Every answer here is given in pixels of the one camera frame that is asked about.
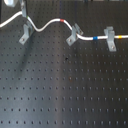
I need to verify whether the left grey cable clip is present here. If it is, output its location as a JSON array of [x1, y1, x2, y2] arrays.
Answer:
[[19, 22, 34, 45]]

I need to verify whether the white cable with coloured bands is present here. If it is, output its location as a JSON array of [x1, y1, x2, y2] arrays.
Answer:
[[0, 12, 128, 43]]

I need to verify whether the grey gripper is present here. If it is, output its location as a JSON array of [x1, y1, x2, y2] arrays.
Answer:
[[5, 0, 27, 17]]

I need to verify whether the grey cable clip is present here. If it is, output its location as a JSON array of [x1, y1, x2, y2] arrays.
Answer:
[[66, 24, 83, 46], [19, 22, 34, 45], [104, 26, 116, 52]]

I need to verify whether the middle grey cable clip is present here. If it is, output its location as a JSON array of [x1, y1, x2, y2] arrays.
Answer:
[[66, 24, 83, 46]]

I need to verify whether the right grey cable clip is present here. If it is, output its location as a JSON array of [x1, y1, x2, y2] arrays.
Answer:
[[104, 26, 116, 52]]

